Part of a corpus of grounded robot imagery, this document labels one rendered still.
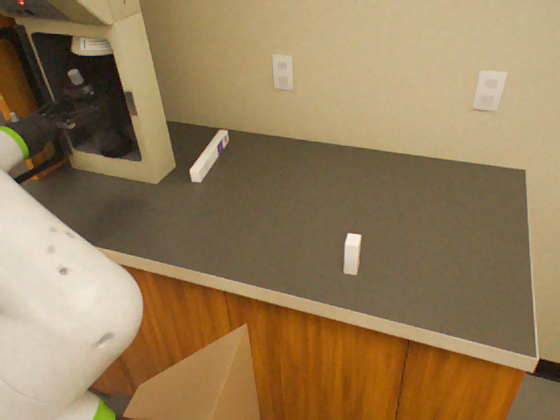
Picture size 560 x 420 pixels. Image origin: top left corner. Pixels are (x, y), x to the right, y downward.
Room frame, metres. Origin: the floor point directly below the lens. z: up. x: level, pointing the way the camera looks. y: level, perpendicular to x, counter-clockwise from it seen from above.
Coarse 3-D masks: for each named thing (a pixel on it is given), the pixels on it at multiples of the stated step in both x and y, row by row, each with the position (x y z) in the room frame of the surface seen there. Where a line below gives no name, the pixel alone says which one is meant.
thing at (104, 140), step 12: (84, 96) 1.17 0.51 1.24; (96, 96) 1.20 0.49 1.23; (108, 108) 1.22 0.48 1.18; (96, 120) 1.19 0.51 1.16; (108, 120) 1.21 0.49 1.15; (120, 120) 1.27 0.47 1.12; (96, 132) 1.20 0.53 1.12; (108, 132) 1.21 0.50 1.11; (120, 132) 1.24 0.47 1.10; (108, 144) 1.21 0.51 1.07; (120, 144) 1.23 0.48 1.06
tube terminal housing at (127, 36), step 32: (128, 0) 1.26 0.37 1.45; (32, 32) 1.30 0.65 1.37; (64, 32) 1.26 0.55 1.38; (96, 32) 1.22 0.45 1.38; (128, 32) 1.23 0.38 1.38; (128, 64) 1.20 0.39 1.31; (64, 128) 1.30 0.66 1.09; (160, 128) 1.26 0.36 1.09; (96, 160) 1.27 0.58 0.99; (128, 160) 1.22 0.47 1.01; (160, 160) 1.23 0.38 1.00
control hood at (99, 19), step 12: (48, 0) 1.14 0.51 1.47; (60, 0) 1.13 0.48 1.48; (72, 0) 1.11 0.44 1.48; (84, 0) 1.12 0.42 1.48; (96, 0) 1.15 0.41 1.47; (0, 12) 1.27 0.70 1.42; (72, 12) 1.16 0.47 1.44; (84, 12) 1.14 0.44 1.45; (96, 12) 1.14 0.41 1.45; (108, 12) 1.18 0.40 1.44; (96, 24) 1.18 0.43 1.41; (108, 24) 1.17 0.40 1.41
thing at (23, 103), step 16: (0, 48) 1.24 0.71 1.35; (0, 64) 1.23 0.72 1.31; (16, 64) 1.26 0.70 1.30; (0, 80) 1.21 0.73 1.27; (16, 80) 1.25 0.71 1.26; (0, 96) 1.20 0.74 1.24; (16, 96) 1.23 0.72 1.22; (32, 96) 1.27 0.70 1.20; (0, 112) 1.18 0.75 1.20; (16, 112) 1.22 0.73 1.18; (32, 112) 1.25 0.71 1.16; (48, 144) 1.26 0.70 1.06; (32, 160) 1.21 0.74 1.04; (16, 176) 1.15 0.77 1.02
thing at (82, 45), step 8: (72, 40) 1.31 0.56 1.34; (80, 40) 1.27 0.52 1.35; (88, 40) 1.26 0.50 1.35; (96, 40) 1.26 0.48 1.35; (104, 40) 1.27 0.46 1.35; (72, 48) 1.29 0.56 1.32; (80, 48) 1.27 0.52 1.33; (88, 48) 1.26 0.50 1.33; (96, 48) 1.26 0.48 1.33; (104, 48) 1.26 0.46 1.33
